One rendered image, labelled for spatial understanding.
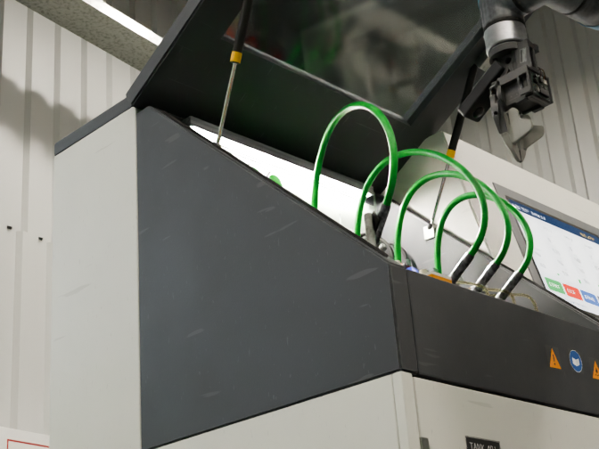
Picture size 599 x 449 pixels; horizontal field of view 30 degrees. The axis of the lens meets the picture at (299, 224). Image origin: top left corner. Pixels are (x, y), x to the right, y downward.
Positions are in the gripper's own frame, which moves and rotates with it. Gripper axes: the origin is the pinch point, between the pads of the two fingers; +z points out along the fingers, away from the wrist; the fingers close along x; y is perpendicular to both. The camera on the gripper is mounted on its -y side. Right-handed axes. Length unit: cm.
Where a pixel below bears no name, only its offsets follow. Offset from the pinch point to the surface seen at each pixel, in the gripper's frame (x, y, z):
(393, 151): -16.0, -13.8, -1.6
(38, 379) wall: 204, -465, -103
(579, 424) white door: 10.2, -2.4, 45.1
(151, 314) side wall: -35, -57, 19
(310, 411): -35, -20, 44
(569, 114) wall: 611, -304, -352
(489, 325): -11.8, -2.4, 32.1
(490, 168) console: 51, -37, -28
